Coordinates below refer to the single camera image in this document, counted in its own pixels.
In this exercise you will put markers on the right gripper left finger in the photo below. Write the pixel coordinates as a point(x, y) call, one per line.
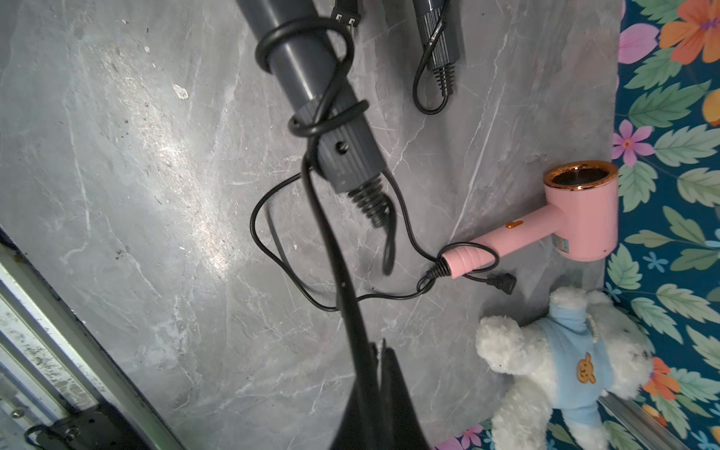
point(360, 424)

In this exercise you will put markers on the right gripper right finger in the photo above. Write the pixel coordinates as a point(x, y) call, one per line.
point(400, 428)

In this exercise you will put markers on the pink hair dryer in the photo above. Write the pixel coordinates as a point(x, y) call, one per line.
point(581, 216)

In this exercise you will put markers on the dark grey hair dryer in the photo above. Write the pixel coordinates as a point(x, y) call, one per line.
point(311, 57)
point(439, 41)

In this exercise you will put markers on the white teddy bear blue shirt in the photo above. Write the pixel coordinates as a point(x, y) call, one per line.
point(583, 349)

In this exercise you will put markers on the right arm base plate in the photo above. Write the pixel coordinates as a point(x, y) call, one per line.
point(98, 428)

